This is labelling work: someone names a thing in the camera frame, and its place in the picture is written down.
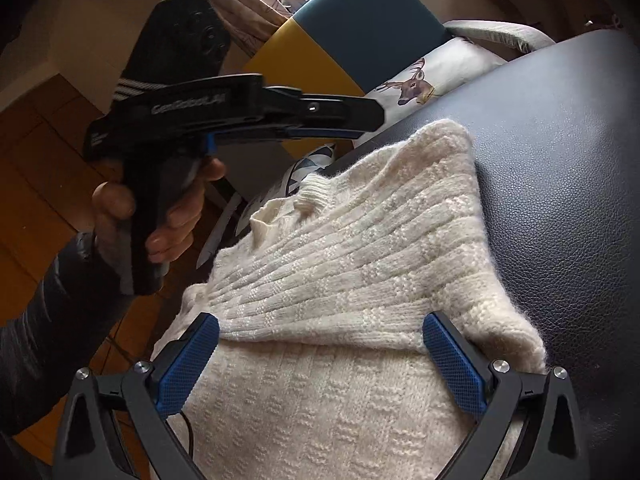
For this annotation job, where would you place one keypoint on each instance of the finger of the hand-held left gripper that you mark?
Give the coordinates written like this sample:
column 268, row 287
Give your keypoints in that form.
column 330, row 112

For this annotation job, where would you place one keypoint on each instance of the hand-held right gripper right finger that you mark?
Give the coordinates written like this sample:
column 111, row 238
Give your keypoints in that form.
column 455, row 365

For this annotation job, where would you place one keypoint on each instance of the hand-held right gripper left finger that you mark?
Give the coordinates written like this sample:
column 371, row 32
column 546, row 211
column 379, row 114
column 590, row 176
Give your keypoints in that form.
column 187, row 365

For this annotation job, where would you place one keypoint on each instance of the white knit sweater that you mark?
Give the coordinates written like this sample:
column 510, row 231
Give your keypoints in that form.
column 350, row 270

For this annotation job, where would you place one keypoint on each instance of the person's left forearm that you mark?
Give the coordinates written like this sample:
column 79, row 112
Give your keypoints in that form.
column 50, row 335

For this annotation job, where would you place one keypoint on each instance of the person's left hand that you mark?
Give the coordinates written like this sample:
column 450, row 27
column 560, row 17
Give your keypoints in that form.
column 182, row 220

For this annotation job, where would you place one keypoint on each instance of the blue yellow grey sofa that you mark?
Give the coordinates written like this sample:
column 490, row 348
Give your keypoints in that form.
column 365, row 15

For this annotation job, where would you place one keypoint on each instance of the deer print pillow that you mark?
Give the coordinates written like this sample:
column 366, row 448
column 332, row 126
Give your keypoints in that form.
column 430, row 75

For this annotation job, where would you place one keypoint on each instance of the beige patterned curtain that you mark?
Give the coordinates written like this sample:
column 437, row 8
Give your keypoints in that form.
column 235, row 0

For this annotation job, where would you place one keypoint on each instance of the white slanted bar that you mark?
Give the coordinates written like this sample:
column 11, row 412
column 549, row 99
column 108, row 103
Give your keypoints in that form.
column 220, row 232

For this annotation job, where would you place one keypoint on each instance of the black leather sofa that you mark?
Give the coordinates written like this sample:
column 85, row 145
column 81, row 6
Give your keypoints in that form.
column 565, row 185

